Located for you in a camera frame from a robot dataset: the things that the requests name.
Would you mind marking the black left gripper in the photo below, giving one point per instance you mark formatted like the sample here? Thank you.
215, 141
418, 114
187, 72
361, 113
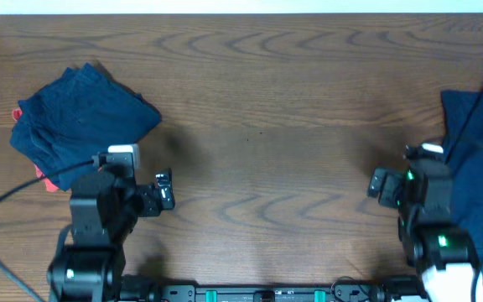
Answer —
148, 195

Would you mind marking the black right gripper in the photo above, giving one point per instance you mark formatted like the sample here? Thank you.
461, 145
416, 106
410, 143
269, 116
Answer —
392, 180

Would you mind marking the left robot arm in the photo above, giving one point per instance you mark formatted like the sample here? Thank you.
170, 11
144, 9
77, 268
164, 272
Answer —
89, 261

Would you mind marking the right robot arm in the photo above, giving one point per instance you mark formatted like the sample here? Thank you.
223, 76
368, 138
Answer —
442, 253

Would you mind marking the folded navy shorts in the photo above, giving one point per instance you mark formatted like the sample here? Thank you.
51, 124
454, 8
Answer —
76, 117

